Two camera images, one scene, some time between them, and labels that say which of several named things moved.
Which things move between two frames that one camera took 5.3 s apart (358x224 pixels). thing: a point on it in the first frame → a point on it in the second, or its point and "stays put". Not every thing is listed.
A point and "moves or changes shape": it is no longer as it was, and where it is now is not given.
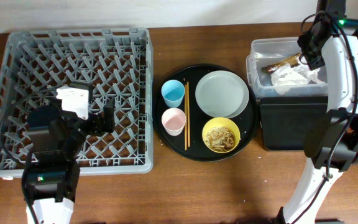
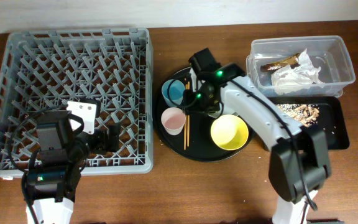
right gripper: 302,40 → 191,102
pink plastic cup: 174,121 stays put
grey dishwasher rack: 118,63 stays put
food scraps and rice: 220,138 → 306,114
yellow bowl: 220,135 moves or changes shape
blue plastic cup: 173,91 stays put
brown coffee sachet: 292,61 stays put
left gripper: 97,126 → 102,146
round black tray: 205,112 stays put
